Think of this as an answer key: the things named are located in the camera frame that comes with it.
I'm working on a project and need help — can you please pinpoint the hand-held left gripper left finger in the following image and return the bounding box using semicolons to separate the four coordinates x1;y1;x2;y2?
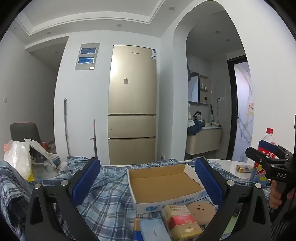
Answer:
25;157;101;241

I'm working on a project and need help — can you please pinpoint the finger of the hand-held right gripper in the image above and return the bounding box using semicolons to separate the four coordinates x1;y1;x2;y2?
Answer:
276;145;294;161
245;147;270;165

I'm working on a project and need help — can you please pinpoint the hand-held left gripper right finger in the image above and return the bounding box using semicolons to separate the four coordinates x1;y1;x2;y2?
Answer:
194;157;272;241

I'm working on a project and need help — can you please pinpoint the cardboard box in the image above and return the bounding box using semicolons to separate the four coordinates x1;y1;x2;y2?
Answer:
127;163;206;214

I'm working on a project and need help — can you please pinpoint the red and gold cigarette pack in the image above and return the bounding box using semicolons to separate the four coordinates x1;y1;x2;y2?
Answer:
161;204;204;241

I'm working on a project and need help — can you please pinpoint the blue and gold cigarette pack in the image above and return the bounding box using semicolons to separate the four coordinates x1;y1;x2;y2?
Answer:
133;217;142;241

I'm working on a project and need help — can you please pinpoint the light blue soft packet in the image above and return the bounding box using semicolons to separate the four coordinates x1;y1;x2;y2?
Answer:
138;218;173;241

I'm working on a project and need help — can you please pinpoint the person's right hand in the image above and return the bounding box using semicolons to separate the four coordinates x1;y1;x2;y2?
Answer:
269;179;296;209

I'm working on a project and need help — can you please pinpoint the cola bottle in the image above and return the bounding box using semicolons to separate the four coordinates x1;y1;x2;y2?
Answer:
251;128;278;183

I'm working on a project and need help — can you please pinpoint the blue plaid cloth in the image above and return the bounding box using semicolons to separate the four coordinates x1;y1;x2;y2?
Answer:
0;156;271;241

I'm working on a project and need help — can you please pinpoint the round tan disc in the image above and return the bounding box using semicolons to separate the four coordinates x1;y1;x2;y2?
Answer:
186;201;216;225

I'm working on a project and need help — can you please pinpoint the beige vanity cabinet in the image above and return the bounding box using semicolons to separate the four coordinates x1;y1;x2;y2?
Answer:
186;127;223;155

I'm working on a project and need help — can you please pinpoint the thin pole with hook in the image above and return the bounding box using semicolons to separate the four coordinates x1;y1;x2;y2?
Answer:
91;119;97;158

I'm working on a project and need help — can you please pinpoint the clear plastic bag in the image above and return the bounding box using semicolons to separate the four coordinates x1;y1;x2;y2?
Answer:
24;138;60;173

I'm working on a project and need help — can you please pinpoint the floral printed door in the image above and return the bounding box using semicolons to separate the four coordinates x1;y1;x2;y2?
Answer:
233;61;255;163

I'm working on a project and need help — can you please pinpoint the grey striped cloth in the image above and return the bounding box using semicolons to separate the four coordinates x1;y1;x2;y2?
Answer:
269;215;296;237

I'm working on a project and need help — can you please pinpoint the dark blue cloth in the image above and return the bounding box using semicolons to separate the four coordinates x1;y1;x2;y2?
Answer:
187;119;205;135

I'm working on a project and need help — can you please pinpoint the grey mop pole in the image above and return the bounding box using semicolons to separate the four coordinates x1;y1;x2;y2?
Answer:
64;98;70;157

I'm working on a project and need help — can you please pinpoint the white towel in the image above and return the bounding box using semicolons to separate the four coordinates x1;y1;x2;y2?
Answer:
187;103;196;127

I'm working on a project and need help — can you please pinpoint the white plastic bag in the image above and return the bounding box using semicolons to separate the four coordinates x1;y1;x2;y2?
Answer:
3;139;33;181

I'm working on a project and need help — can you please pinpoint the grey chair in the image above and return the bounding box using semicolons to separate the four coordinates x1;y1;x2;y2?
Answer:
10;122;42;145

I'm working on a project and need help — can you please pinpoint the bathroom mirror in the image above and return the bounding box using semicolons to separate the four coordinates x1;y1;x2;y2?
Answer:
188;72;200;102

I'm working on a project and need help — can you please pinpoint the gold refrigerator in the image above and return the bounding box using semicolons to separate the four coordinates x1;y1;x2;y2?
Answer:
107;45;158;165

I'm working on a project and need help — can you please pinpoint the grey electrical panel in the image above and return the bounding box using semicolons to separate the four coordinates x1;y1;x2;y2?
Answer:
74;43;100;70

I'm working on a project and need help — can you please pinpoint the black door frame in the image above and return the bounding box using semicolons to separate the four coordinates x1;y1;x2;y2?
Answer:
227;56;248;160

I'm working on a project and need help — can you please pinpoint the bathroom wall shelf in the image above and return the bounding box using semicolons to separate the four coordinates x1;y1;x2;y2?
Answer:
200;74;208;92

